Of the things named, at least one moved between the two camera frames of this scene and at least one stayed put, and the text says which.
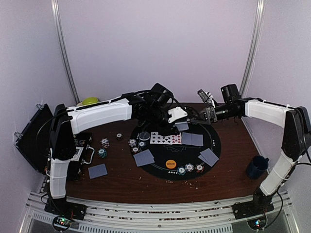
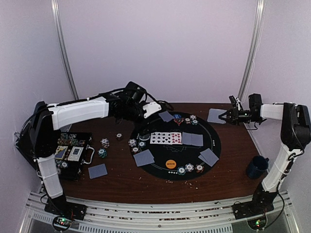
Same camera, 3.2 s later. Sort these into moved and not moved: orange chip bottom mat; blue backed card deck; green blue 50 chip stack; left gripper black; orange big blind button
Moved: blue backed card deck; left gripper black
Not moved: green blue 50 chip stack; orange big blind button; orange chip bottom mat
